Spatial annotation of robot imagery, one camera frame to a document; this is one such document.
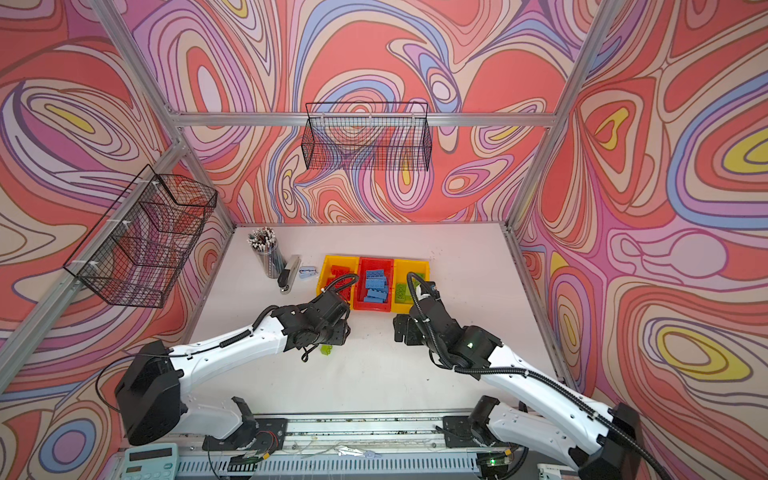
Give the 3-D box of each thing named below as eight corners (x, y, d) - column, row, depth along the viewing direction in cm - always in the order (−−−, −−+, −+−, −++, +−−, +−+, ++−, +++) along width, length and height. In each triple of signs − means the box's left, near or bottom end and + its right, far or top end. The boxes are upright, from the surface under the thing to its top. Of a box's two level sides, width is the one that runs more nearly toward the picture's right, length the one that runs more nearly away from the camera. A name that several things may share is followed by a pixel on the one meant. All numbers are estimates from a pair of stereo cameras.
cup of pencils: (263, 278, 105) (245, 246, 92) (269, 260, 111) (252, 227, 97) (284, 278, 105) (269, 246, 92) (289, 260, 111) (275, 227, 97)
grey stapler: (277, 293, 102) (274, 287, 98) (290, 259, 111) (288, 252, 108) (290, 294, 101) (287, 288, 98) (302, 260, 111) (300, 252, 108)
